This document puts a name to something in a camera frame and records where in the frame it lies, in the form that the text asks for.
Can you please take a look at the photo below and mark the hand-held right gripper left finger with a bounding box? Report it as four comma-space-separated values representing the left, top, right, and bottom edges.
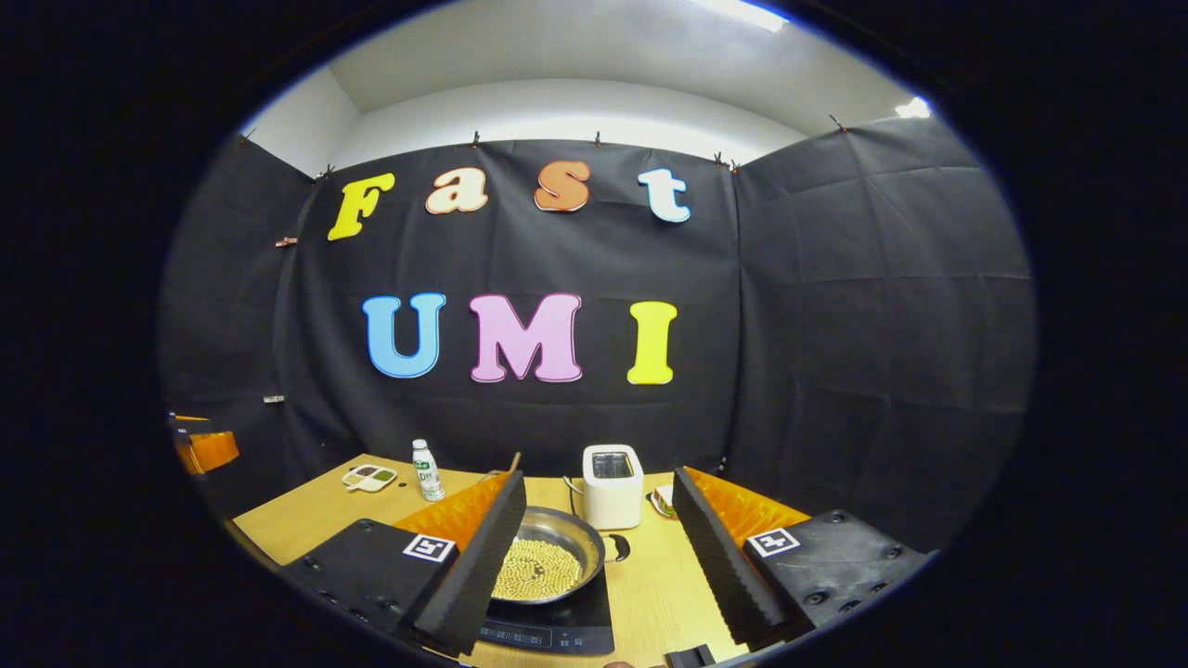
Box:
278, 469, 528, 658

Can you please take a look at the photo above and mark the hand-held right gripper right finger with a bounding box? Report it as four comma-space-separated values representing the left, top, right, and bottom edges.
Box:
670, 466, 934, 650

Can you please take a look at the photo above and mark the steel pot with black handles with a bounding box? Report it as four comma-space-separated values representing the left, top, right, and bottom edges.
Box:
490, 506, 632, 607

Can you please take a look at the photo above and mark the black induction cooktop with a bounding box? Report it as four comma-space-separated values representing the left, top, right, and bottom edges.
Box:
475, 566, 616, 657

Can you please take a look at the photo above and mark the pile of yellow soybeans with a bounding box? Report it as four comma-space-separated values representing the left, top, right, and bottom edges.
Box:
492, 539, 584, 602

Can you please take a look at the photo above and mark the white drink bottle green label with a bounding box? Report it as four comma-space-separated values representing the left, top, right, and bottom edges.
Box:
411, 439, 446, 503

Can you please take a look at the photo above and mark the white toaster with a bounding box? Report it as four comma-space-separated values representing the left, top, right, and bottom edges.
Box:
581, 443, 645, 531

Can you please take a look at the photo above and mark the white divided dish of beans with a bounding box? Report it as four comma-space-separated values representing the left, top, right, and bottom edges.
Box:
341, 464, 399, 494

